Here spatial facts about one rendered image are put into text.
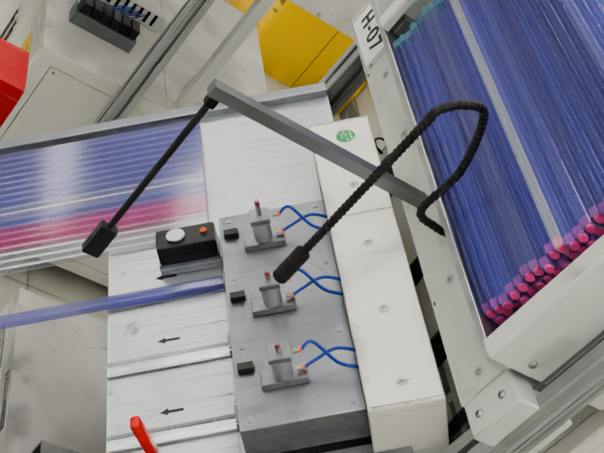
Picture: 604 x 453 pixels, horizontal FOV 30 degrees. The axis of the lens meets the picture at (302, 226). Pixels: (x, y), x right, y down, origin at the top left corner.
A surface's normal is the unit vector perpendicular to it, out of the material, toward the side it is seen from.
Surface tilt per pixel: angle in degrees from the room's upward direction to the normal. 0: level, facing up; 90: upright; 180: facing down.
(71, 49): 0
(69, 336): 0
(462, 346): 90
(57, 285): 0
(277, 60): 90
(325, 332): 45
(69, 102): 90
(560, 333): 90
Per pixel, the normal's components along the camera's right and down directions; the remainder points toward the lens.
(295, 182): -0.14, -0.73
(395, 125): -0.79, -0.39
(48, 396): 0.60, -0.65
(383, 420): 0.12, 0.66
